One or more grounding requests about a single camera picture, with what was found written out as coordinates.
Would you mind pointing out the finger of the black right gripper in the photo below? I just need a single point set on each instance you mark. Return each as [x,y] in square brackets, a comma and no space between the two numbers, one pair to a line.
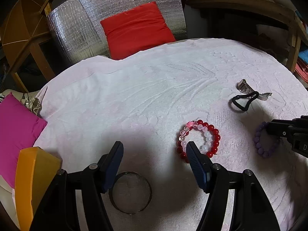
[294,131]

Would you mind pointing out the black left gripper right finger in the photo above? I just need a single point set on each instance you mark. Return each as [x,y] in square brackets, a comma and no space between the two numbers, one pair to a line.
[252,209]

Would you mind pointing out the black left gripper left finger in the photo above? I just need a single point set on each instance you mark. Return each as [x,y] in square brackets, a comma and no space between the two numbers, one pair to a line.
[58,207]

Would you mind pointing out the dark metal bangle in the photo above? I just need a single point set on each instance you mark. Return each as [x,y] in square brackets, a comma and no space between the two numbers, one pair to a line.
[131,193]

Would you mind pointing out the orange cardboard box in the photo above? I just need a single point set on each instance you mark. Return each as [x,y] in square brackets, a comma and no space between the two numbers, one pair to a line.
[34,173]

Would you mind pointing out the magenta pillow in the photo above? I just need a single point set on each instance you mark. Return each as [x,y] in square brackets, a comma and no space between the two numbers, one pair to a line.
[20,129]

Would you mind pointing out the wooden shelf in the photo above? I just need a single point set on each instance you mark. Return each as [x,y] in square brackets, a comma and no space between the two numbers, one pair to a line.
[297,32]

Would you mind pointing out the wooden cabinet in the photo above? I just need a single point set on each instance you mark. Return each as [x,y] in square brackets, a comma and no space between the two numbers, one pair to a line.
[32,52]

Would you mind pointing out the red pillow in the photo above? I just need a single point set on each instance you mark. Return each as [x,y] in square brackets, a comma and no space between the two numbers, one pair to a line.
[138,29]

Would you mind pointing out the silver foil insulation sheet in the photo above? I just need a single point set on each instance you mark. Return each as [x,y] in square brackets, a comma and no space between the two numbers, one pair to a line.
[77,29]

